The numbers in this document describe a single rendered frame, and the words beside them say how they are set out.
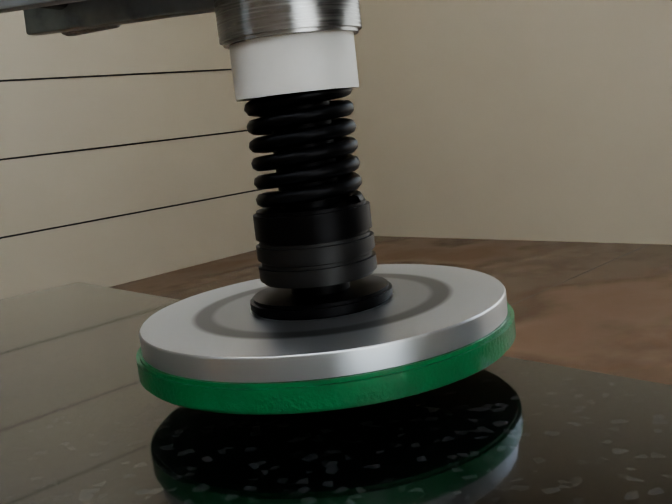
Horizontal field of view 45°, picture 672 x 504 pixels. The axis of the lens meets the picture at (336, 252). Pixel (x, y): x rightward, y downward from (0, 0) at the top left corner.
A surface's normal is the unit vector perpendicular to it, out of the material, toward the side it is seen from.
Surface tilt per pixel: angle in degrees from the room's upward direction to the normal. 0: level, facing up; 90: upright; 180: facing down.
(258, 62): 90
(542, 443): 0
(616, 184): 90
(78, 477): 0
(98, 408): 0
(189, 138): 90
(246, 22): 90
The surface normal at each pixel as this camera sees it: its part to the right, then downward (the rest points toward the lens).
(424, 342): 0.47, 0.09
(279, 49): -0.11, 0.18
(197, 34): 0.71, 0.04
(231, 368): -0.41, 0.19
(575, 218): -0.69, 0.19
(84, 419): -0.11, -0.98
